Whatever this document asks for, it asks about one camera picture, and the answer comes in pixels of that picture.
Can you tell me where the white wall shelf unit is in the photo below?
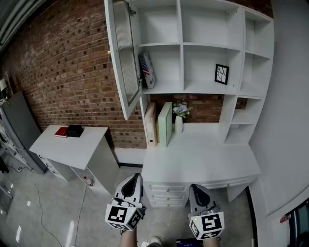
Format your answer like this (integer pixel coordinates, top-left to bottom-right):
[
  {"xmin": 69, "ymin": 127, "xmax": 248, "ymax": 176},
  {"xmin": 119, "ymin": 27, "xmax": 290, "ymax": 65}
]
[{"xmin": 125, "ymin": 0, "xmax": 275, "ymax": 148}]

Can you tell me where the white desk with drawers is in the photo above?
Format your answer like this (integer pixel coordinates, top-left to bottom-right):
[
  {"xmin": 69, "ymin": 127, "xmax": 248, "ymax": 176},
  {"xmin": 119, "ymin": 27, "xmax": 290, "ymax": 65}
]
[{"xmin": 140, "ymin": 122, "xmax": 262, "ymax": 208}]

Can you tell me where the white vase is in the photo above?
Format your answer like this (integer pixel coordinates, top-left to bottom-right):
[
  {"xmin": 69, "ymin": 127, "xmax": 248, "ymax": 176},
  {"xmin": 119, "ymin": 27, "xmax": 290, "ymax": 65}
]
[{"xmin": 174, "ymin": 115, "xmax": 184, "ymax": 135}]

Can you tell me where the person's left forearm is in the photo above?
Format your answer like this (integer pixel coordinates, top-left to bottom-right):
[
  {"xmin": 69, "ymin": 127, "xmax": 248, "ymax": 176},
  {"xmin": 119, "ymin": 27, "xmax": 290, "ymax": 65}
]
[{"xmin": 120, "ymin": 229, "xmax": 138, "ymax": 247}]

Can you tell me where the black picture frame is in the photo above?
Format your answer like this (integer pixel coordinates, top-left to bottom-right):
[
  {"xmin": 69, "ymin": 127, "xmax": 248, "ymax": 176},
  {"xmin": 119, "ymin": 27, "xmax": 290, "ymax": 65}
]
[{"xmin": 214, "ymin": 63, "xmax": 230, "ymax": 85}]

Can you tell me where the pale green binder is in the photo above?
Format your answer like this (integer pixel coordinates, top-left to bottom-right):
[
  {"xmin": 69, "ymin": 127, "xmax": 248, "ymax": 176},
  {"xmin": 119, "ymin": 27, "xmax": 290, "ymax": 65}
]
[{"xmin": 158, "ymin": 101, "xmax": 173, "ymax": 148}]

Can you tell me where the person's right forearm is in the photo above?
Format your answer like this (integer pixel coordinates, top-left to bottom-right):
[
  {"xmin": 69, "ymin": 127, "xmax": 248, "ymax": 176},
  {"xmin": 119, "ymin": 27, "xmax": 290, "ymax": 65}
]
[{"xmin": 205, "ymin": 237, "xmax": 222, "ymax": 247}]

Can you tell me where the white flower bouquet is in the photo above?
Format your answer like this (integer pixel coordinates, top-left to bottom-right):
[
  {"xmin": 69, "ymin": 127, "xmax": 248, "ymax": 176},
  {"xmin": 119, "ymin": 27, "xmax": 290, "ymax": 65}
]
[{"xmin": 172, "ymin": 99, "xmax": 191, "ymax": 119}]

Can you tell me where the white floor cable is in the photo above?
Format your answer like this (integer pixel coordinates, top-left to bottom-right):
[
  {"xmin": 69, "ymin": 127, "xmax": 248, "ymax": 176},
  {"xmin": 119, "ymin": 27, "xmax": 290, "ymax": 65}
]
[{"xmin": 73, "ymin": 185, "xmax": 87, "ymax": 247}]

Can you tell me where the person's white shoe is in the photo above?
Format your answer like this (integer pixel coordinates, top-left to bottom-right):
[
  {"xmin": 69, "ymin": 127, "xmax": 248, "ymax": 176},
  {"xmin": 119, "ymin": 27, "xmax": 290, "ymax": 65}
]
[{"xmin": 150, "ymin": 235, "xmax": 163, "ymax": 247}]

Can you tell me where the grey tall cabinet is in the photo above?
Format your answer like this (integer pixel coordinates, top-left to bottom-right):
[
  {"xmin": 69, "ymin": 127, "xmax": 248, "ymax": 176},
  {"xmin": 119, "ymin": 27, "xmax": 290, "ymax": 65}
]
[{"xmin": 0, "ymin": 90, "xmax": 48, "ymax": 174}]

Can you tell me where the white side table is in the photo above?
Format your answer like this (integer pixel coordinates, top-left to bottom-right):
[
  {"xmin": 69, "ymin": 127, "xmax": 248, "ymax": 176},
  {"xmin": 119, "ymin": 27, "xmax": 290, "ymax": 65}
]
[{"xmin": 28, "ymin": 124, "xmax": 120, "ymax": 195}]

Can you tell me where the red book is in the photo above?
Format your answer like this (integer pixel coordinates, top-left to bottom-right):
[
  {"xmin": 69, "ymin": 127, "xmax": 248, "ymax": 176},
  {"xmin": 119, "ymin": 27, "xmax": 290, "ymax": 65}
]
[{"xmin": 54, "ymin": 126, "xmax": 69, "ymax": 138}]

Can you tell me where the white cabinet glass door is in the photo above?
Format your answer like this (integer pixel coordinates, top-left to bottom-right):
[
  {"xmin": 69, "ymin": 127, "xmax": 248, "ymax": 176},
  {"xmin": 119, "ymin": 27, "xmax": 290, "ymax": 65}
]
[{"xmin": 104, "ymin": 0, "xmax": 143, "ymax": 121}]

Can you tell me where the flag-patterned book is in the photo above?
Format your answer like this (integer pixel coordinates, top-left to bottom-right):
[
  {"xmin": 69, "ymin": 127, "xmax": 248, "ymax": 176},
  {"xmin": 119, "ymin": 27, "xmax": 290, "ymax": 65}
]
[{"xmin": 138, "ymin": 52, "xmax": 156, "ymax": 89}]

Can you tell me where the black box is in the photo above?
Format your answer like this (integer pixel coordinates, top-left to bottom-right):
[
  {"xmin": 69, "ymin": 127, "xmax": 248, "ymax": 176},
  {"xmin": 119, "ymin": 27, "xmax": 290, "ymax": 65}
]
[{"xmin": 65, "ymin": 124, "xmax": 84, "ymax": 138}]

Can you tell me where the dark glass door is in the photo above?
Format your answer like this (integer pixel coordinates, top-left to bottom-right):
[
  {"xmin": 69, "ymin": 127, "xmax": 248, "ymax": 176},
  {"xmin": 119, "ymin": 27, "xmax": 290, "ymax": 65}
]
[{"xmin": 284, "ymin": 197, "xmax": 309, "ymax": 247}]

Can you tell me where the black device with screen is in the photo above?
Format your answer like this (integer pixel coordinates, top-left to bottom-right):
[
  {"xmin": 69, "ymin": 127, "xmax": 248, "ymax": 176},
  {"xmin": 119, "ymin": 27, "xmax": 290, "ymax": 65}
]
[{"xmin": 175, "ymin": 238, "xmax": 201, "ymax": 247}]

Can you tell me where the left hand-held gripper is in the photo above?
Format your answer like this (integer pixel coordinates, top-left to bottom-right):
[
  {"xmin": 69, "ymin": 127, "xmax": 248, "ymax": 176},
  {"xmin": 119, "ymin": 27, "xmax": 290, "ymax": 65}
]
[{"xmin": 104, "ymin": 172, "xmax": 147, "ymax": 232}]

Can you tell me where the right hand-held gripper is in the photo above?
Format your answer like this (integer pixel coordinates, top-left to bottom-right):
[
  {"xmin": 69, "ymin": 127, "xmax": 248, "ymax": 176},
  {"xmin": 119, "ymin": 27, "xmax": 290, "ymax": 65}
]
[{"xmin": 187, "ymin": 183, "xmax": 225, "ymax": 241}]

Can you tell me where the beige binder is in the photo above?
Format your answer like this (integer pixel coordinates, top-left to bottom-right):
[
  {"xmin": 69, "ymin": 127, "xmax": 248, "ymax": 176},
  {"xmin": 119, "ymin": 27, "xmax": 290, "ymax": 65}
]
[{"xmin": 144, "ymin": 102, "xmax": 159, "ymax": 148}]

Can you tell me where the dark floor cable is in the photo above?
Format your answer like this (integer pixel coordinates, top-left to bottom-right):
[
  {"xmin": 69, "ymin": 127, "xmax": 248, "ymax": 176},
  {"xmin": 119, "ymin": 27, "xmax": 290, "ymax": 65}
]
[{"xmin": 33, "ymin": 183, "xmax": 64, "ymax": 247}]

